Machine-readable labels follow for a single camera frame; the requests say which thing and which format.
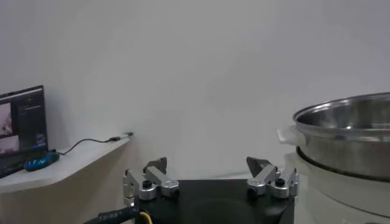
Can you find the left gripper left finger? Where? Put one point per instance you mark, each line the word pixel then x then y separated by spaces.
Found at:
pixel 157 176

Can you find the black laptop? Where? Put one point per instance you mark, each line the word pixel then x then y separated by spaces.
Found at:
pixel 27 121

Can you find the white electric cooker pot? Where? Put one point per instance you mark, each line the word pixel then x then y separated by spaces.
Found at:
pixel 341 194

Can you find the blue computer mouse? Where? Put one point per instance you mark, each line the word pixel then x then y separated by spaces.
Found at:
pixel 41 162

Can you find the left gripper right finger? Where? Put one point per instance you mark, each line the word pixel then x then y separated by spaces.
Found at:
pixel 265 176

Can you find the stainless steel steamer basket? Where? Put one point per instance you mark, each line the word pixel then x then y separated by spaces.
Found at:
pixel 350 149

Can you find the white side desk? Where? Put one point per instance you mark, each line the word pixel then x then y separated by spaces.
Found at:
pixel 76 158

